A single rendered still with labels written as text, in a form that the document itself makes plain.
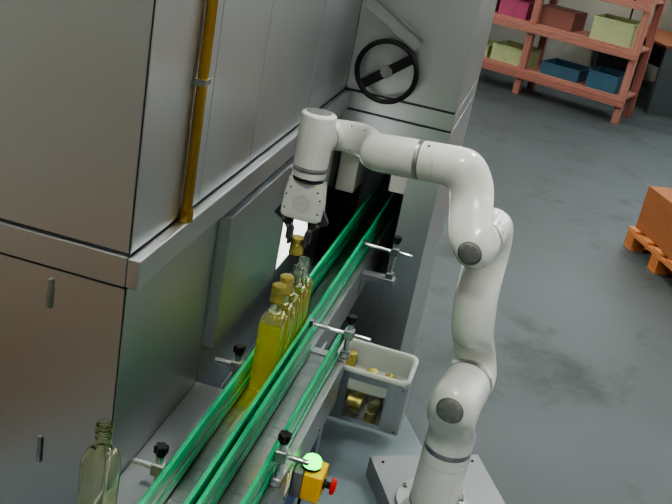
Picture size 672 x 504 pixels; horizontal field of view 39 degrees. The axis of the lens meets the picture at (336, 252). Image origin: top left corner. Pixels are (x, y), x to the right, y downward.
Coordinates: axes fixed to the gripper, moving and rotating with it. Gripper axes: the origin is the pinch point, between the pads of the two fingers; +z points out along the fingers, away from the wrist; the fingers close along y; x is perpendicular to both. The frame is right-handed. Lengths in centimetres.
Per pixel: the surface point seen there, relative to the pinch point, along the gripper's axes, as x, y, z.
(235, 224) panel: -14.1, -12.1, -4.9
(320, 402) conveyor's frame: -11.2, 14.9, 36.7
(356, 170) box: 109, -7, 16
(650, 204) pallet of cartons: 468, 149, 105
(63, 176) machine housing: -64, -30, -27
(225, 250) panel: -17.5, -12.6, 0.5
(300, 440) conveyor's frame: -28.5, 14.7, 37.0
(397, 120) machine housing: 98, 6, -8
